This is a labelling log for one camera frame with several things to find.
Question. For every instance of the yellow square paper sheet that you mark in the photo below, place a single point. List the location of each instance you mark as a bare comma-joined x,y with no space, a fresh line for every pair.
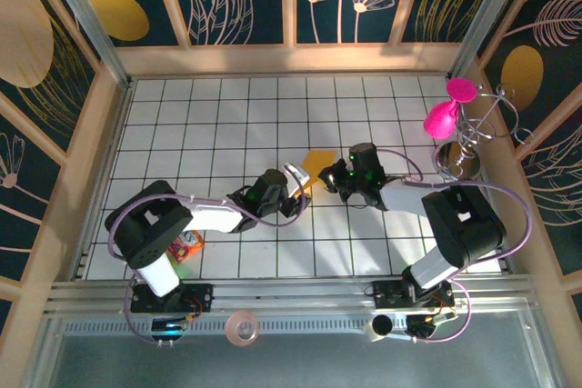
318,163

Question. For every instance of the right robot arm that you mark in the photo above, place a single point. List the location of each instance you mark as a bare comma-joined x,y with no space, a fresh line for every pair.
464,224

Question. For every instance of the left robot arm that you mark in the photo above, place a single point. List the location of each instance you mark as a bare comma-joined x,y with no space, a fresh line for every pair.
145,224

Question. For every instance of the red orange snack bag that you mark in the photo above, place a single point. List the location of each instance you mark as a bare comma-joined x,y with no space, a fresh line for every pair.
188,242

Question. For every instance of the pink plastic goblet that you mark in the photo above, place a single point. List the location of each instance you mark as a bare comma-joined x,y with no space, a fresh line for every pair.
438,122

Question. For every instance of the perforated metal strip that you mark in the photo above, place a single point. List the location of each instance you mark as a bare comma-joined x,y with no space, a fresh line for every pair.
309,326

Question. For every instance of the pink tape roll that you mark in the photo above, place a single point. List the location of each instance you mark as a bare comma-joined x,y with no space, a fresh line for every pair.
243,328

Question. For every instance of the grey metal shelf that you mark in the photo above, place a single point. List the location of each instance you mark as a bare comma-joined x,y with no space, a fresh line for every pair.
295,361

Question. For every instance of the black controller board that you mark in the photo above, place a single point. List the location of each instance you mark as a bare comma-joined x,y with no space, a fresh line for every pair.
427,326
168,328

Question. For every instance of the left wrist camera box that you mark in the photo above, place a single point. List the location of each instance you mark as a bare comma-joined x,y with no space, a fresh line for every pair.
295,174

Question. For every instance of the aluminium front rail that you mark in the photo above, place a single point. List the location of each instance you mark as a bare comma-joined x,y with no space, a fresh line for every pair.
295,290

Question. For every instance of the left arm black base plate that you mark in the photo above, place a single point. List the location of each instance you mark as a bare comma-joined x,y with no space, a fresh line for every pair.
200,297

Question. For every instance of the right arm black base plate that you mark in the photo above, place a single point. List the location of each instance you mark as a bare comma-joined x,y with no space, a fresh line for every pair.
386,295

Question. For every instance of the white cup on rail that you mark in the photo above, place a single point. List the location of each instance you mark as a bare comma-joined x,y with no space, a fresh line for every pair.
381,326

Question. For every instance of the aluminium side rail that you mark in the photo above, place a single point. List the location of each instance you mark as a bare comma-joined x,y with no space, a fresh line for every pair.
103,156

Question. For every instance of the aluminium frame post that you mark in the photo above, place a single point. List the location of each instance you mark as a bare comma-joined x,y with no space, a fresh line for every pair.
84,11
488,11

